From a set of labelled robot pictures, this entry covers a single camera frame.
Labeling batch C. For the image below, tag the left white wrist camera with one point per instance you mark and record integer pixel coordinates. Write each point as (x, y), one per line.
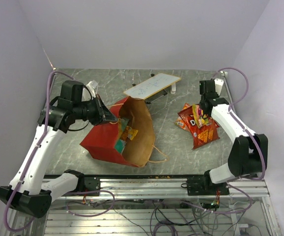
(89, 90)

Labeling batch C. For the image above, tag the aluminium rail frame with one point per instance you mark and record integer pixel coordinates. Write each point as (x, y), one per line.
(155, 206)

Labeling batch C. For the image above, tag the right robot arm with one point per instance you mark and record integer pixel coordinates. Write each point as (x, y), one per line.
(248, 155)

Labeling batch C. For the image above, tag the yellow snack packet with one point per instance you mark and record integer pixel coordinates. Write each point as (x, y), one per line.
(128, 133)

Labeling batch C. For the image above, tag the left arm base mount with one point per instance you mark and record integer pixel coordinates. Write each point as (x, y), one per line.
(87, 185)

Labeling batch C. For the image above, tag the teal snack packet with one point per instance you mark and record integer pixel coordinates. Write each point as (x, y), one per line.
(120, 144)

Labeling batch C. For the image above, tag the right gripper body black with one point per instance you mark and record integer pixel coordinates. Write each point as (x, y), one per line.
(202, 99)

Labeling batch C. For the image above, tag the red doritos chip bag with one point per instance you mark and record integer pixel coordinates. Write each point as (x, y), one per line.
(201, 136)

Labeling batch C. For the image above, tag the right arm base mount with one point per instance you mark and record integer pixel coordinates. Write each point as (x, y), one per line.
(201, 185)

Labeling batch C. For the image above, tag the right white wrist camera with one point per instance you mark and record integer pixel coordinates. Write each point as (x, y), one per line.
(218, 86)

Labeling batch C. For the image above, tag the red paper bag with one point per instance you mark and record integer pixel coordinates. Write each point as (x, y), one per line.
(128, 141)

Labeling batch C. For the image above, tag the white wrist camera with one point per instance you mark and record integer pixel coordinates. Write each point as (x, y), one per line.
(218, 86)
(89, 90)

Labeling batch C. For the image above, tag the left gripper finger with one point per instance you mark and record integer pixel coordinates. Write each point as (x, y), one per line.
(99, 102)
(108, 116)

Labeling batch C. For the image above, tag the orange reeses snack bag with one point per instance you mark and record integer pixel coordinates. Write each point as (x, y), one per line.
(179, 122)

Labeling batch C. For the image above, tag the small whiteboard yellow frame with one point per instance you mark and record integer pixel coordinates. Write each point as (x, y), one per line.
(152, 86)

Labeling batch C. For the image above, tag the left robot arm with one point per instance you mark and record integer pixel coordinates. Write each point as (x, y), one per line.
(26, 192)

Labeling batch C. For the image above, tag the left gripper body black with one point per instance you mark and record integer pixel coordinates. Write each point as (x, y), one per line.
(94, 112)

